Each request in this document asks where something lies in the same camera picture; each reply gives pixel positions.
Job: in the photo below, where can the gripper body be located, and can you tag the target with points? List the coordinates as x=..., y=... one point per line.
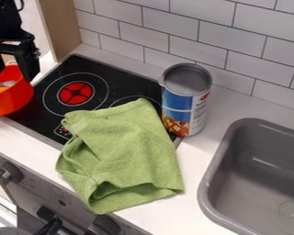
x=18, y=41

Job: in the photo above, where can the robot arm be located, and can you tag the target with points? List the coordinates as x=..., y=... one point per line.
x=2, y=18

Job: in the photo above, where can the orange cup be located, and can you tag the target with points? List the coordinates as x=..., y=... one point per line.
x=12, y=98

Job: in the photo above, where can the toy stove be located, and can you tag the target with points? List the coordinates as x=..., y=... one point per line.
x=108, y=84

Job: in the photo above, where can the green cloth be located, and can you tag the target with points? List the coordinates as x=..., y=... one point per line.
x=120, y=153

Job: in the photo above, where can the blue and white can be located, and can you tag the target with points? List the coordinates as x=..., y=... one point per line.
x=185, y=107

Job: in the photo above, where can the toy sink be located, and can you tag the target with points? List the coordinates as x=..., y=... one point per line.
x=255, y=180

